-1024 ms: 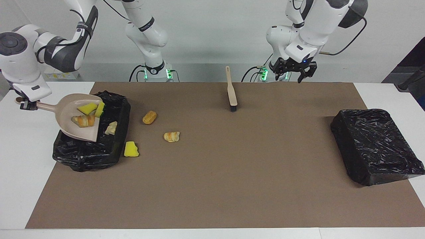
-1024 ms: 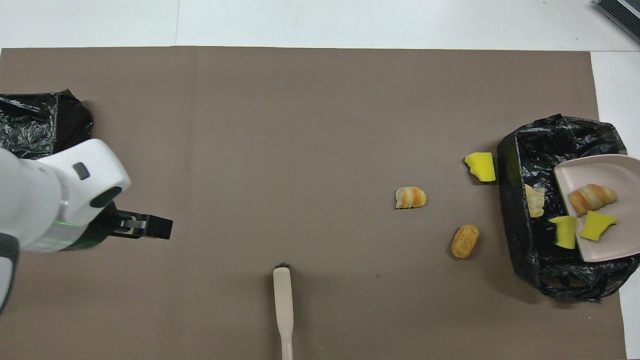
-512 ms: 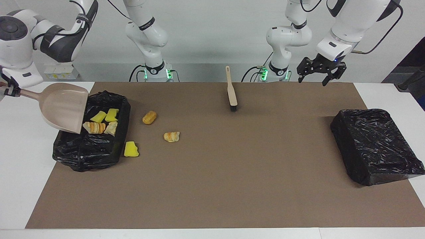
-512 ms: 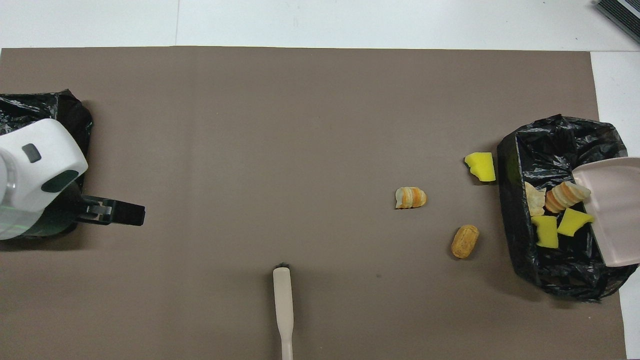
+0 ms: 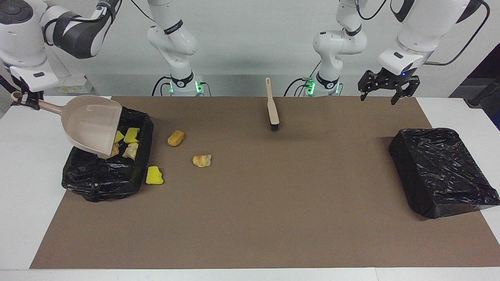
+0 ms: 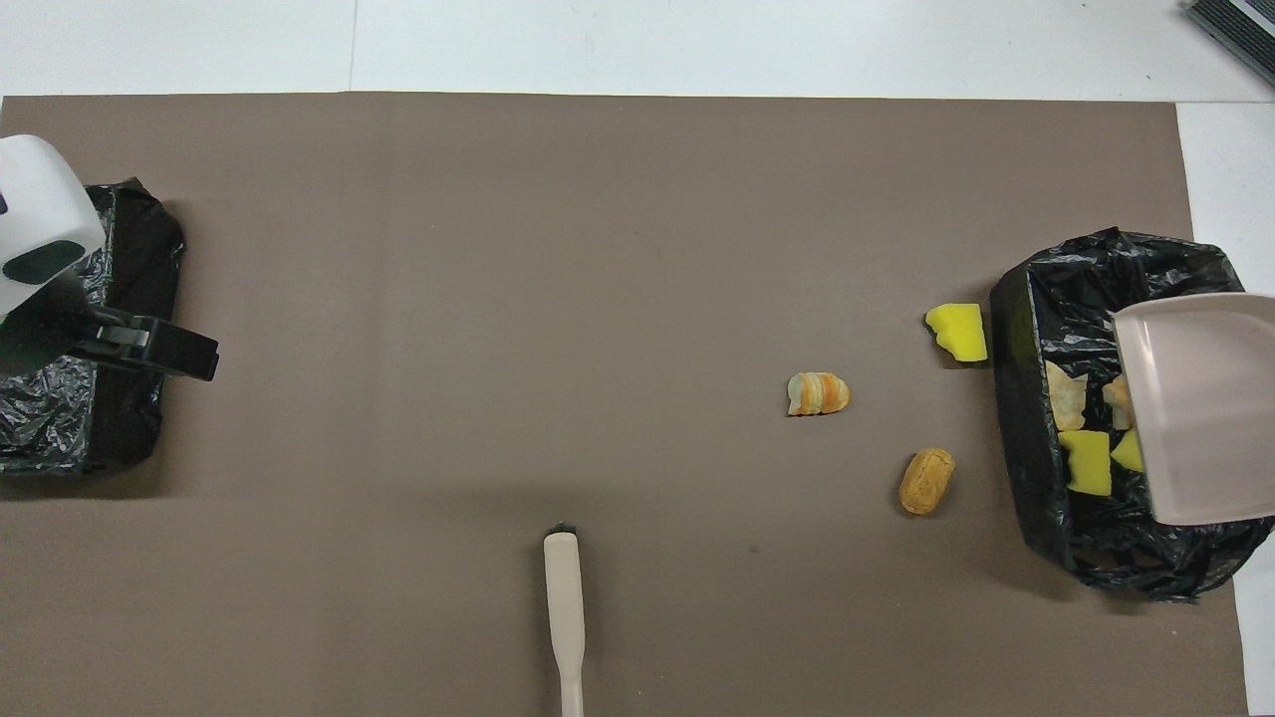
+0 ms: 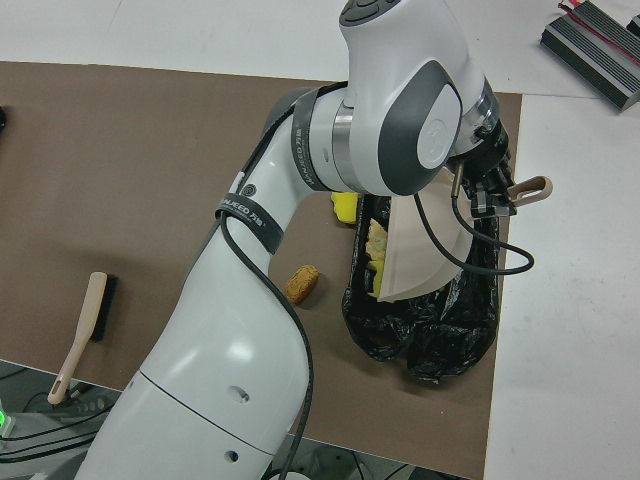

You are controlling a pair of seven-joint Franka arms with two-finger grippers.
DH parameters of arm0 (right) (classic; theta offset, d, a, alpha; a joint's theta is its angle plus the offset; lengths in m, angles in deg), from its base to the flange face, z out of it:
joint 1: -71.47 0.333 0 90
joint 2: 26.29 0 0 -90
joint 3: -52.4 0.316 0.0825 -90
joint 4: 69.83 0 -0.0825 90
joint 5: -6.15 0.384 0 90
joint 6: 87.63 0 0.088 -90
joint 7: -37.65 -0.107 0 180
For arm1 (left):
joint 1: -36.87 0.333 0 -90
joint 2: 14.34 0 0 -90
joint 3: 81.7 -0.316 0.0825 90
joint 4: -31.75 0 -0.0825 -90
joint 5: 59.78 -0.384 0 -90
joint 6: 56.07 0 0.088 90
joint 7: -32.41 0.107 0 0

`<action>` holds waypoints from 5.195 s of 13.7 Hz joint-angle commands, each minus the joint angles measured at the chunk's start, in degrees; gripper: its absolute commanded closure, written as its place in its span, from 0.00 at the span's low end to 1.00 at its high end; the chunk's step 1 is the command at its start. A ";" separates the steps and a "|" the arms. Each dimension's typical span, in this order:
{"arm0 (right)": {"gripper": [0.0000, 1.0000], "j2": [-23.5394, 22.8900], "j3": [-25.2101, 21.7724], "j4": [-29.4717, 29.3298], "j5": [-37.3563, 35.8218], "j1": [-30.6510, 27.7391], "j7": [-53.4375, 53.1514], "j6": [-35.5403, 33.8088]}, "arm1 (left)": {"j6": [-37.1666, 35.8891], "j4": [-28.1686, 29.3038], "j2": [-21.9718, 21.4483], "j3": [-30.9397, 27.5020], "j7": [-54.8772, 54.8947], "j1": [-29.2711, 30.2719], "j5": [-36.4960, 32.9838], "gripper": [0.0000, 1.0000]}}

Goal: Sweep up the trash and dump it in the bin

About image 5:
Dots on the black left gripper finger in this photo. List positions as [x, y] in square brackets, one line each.
[369, 80]
[410, 85]

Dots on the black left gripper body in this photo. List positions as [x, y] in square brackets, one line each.
[394, 78]

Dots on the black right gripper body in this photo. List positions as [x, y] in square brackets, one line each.
[31, 96]

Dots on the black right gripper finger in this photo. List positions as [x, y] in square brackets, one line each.
[28, 105]
[36, 104]

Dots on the beige plastic dustpan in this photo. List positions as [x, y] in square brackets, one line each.
[91, 125]

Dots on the small yellow sponge wedge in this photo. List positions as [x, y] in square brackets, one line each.
[119, 137]

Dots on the orange striped croissant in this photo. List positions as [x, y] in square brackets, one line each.
[114, 150]

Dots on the yellow notched sponge block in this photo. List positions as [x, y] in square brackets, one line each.
[132, 135]

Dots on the beige hand brush black bristles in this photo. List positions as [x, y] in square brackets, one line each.
[272, 111]

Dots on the torn pale croissant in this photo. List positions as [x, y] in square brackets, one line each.
[131, 150]

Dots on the yellow sponge piece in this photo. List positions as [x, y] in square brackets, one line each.
[154, 175]

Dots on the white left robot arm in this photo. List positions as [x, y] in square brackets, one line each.
[340, 43]

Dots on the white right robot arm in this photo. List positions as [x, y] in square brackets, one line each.
[23, 43]

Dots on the bin covered by black bag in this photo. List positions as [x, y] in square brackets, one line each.
[441, 171]

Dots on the open bin with black bag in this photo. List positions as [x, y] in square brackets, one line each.
[101, 179]

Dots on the black stand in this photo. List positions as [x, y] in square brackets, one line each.
[478, 99]
[6, 86]

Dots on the dark background furniture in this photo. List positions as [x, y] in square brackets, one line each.
[490, 66]

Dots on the brown bread roll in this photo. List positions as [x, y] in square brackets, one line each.
[175, 138]

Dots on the small striped croissant piece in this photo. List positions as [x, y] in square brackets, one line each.
[202, 160]

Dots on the brown table mat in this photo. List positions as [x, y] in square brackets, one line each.
[273, 242]

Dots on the white wall power strip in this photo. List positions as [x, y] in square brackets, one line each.
[76, 85]

